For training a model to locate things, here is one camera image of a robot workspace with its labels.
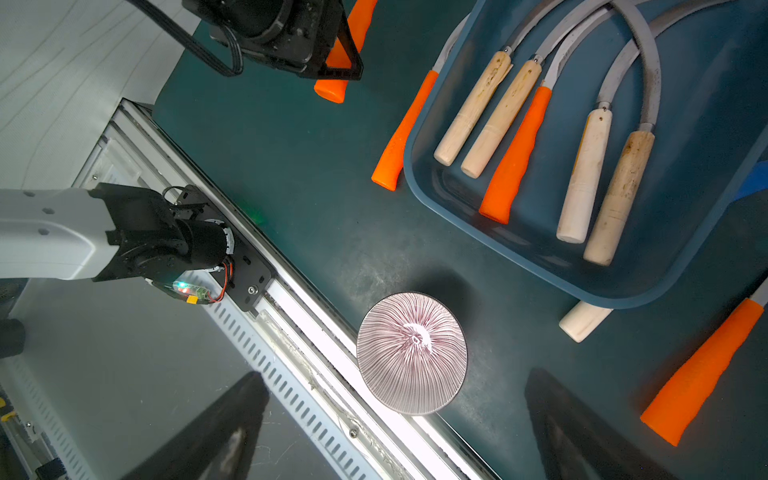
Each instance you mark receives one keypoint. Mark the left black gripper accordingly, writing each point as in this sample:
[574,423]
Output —
[293,36]

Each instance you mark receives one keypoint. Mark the orange sickle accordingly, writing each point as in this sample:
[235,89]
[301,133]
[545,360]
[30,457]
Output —
[681,398]
[391,161]
[359,21]
[506,181]

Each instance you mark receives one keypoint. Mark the purple striped bowl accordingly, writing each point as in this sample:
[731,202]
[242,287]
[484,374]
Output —
[412,353]

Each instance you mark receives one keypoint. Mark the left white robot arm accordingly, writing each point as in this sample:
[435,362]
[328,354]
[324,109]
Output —
[112,232]

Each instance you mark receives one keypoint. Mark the slotted cable duct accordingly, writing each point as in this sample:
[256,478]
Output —
[309,430]

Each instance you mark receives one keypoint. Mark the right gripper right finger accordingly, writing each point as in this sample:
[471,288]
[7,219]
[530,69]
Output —
[575,443]

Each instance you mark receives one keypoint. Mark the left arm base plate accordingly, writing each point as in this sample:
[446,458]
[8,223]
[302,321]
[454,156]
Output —
[252,272]

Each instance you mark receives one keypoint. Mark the aluminium front rail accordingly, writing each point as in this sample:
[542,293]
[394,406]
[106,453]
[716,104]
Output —
[423,447]

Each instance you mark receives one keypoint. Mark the wooden sickle group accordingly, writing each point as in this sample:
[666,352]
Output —
[518,91]

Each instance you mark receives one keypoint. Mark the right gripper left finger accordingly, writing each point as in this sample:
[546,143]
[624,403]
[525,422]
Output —
[219,443]

